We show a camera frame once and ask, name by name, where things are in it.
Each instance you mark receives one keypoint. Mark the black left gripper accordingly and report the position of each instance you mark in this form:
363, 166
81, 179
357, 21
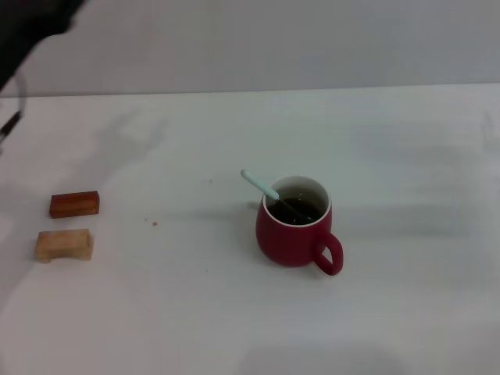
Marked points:
27, 23

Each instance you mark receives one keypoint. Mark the dark reddish wooden block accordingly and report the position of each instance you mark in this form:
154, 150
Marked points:
74, 203

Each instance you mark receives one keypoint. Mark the dark coffee liquid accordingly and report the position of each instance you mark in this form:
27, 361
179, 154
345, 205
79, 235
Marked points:
308, 211

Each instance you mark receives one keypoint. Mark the light wooden block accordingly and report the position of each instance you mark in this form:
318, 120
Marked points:
64, 246

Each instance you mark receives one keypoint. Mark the red ceramic mug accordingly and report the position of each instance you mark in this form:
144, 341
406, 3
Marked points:
289, 246

